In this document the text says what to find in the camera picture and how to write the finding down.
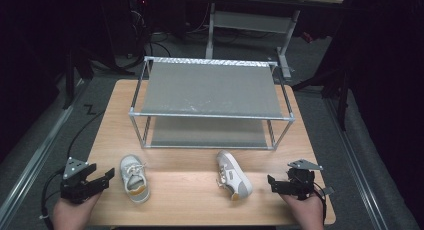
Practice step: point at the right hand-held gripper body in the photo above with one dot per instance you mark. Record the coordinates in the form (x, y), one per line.
(301, 181)

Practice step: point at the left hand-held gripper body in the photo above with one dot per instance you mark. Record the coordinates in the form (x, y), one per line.
(75, 168)

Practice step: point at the white grey child sneaker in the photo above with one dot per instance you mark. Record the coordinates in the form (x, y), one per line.
(135, 181)
(233, 175)

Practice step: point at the grey metal shoe rack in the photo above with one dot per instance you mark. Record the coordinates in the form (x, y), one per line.
(211, 88)

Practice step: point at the person's right hand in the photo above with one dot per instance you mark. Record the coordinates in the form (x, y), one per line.
(308, 213)

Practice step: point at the person's left hand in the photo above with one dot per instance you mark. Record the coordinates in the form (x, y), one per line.
(71, 216)

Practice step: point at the grey tape strip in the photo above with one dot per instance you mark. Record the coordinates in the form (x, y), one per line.
(328, 190)

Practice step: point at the black metal stand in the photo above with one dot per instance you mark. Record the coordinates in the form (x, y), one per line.
(341, 96)
(70, 80)

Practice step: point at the small red object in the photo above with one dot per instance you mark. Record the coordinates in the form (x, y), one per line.
(307, 37)

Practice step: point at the wooden desk with white legs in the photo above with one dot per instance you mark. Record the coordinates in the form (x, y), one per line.
(253, 21)

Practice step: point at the grey metal floor rail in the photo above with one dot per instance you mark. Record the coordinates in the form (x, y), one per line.
(356, 166)
(36, 155)

